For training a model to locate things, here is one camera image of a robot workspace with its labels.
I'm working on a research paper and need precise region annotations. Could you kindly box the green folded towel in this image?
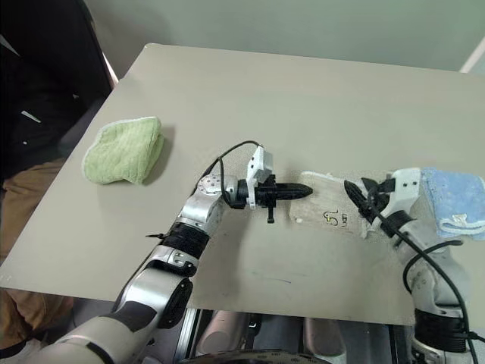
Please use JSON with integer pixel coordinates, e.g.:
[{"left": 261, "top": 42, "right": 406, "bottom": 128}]
[{"left": 81, "top": 115, "right": 166, "bottom": 187}]

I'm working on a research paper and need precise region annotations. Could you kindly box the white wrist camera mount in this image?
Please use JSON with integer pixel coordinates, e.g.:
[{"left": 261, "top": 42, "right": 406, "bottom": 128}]
[
  {"left": 380, "top": 168, "right": 422, "bottom": 221},
  {"left": 243, "top": 146, "right": 277, "bottom": 210}
]

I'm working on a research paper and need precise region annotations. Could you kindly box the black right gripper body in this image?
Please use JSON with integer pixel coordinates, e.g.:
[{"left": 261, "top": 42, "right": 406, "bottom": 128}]
[{"left": 361, "top": 176, "right": 397, "bottom": 209}]

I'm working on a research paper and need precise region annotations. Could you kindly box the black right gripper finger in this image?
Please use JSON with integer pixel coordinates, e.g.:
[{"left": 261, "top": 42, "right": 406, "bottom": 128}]
[
  {"left": 343, "top": 177, "right": 377, "bottom": 197},
  {"left": 343, "top": 180, "right": 372, "bottom": 213}
]

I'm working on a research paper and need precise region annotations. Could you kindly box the person in black jacket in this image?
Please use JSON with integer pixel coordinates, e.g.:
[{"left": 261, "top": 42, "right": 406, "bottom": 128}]
[{"left": 0, "top": 0, "right": 119, "bottom": 358}]

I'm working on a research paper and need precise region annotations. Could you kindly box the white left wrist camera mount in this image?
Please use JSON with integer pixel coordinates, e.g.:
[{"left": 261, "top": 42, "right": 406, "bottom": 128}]
[{"left": 243, "top": 146, "right": 277, "bottom": 210}]

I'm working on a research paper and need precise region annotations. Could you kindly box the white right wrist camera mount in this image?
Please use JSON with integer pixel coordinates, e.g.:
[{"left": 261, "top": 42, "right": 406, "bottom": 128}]
[{"left": 380, "top": 168, "right": 422, "bottom": 221}]

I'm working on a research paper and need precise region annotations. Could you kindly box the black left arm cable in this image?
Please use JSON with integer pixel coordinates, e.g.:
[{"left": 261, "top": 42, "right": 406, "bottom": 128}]
[{"left": 199, "top": 140, "right": 266, "bottom": 208}]

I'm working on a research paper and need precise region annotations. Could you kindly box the blue folded towel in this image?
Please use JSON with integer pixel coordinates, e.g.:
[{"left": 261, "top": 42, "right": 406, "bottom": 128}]
[{"left": 419, "top": 166, "right": 485, "bottom": 242}]

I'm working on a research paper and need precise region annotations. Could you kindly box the beige fluffy towel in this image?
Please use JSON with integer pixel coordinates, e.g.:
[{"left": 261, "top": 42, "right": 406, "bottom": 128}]
[{"left": 289, "top": 170, "right": 429, "bottom": 240}]

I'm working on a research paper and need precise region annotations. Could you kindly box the grey rounded cylinder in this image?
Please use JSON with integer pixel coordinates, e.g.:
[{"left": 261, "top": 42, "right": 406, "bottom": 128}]
[
  {"left": 302, "top": 316, "right": 346, "bottom": 358},
  {"left": 199, "top": 310, "right": 252, "bottom": 357}
]

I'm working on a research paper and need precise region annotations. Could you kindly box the aluminium frame bar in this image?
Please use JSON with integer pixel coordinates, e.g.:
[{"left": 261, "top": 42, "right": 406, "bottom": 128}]
[{"left": 177, "top": 307, "right": 202, "bottom": 359}]

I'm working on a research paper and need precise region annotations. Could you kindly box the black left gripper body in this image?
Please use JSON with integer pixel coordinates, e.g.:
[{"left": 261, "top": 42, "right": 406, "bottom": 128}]
[{"left": 252, "top": 174, "right": 280, "bottom": 225}]

